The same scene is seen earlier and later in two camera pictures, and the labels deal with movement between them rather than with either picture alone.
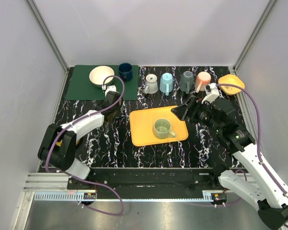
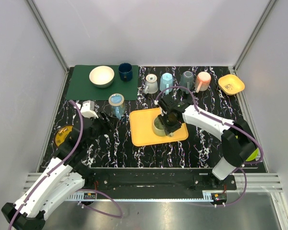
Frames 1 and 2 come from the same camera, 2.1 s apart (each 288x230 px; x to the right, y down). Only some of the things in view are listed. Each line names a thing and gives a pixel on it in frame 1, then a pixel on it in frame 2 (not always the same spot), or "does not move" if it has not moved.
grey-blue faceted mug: x=186 y=81 does not move
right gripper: x=196 y=106 to x=168 y=129
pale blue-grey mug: x=151 y=84 does not move
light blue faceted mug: x=166 y=83 does not move
